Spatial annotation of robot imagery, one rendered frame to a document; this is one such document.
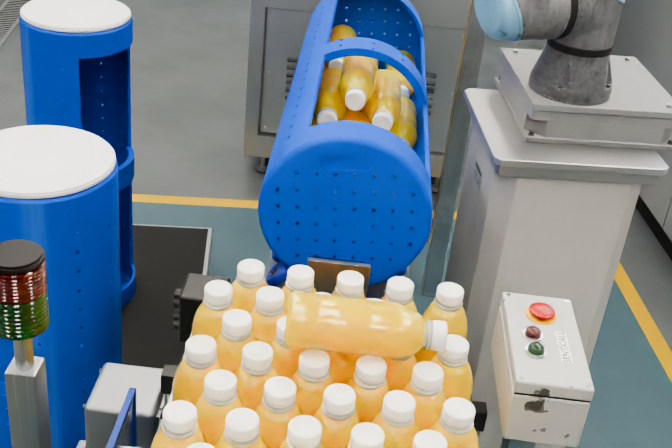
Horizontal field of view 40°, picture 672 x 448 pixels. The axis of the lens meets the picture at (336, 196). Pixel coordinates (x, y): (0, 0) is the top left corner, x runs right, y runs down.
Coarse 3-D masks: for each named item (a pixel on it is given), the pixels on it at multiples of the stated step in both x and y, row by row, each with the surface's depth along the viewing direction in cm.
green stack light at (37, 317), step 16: (0, 304) 103; (32, 304) 104; (48, 304) 108; (0, 320) 105; (16, 320) 104; (32, 320) 105; (48, 320) 108; (0, 336) 106; (16, 336) 105; (32, 336) 106
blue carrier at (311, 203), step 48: (336, 0) 212; (384, 0) 221; (336, 48) 181; (384, 48) 182; (288, 96) 179; (288, 144) 150; (336, 144) 144; (384, 144) 145; (288, 192) 149; (336, 192) 149; (384, 192) 148; (288, 240) 153; (336, 240) 153; (384, 240) 152
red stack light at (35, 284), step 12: (0, 276) 101; (12, 276) 101; (24, 276) 102; (36, 276) 103; (0, 288) 102; (12, 288) 102; (24, 288) 103; (36, 288) 104; (0, 300) 103; (12, 300) 103; (24, 300) 103
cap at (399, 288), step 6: (396, 276) 135; (402, 276) 135; (390, 282) 134; (396, 282) 134; (402, 282) 134; (408, 282) 134; (390, 288) 133; (396, 288) 132; (402, 288) 133; (408, 288) 133; (390, 294) 133; (396, 294) 132; (402, 294) 132; (408, 294) 133; (402, 300) 133
